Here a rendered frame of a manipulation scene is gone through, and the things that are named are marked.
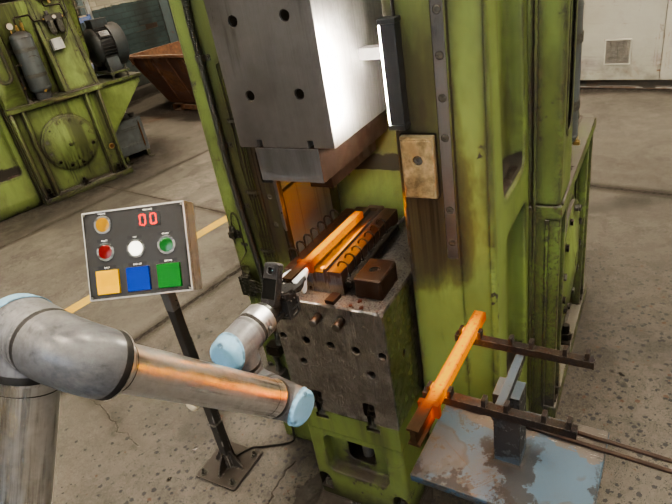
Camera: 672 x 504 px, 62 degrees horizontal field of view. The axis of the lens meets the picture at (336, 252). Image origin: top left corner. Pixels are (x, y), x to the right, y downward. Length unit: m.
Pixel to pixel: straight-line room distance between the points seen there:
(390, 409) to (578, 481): 0.59
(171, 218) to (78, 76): 4.60
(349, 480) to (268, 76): 1.42
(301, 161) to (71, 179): 4.97
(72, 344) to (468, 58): 1.01
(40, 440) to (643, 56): 6.25
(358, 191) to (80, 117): 4.56
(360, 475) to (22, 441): 1.32
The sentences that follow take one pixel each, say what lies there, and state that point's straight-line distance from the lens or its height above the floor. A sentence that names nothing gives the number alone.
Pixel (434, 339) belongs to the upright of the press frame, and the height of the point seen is 0.69.
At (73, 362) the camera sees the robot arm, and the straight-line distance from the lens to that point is 0.95.
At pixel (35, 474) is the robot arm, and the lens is 1.14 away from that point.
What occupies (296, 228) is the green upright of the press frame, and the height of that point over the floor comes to 1.01.
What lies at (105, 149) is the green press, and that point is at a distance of 6.35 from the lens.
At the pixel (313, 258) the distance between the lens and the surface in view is 1.58.
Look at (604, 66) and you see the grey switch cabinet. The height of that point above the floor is 0.24.
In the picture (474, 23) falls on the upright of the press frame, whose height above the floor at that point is 1.61.
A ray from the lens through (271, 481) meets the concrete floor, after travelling 2.42.
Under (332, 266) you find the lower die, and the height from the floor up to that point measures 0.99.
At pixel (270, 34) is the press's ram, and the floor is 1.65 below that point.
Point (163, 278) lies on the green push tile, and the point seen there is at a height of 1.00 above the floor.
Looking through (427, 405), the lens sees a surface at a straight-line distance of 1.20.
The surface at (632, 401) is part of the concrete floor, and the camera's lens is 2.65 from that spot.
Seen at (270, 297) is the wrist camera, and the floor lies 1.06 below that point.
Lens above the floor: 1.81
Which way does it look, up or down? 29 degrees down
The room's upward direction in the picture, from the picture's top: 10 degrees counter-clockwise
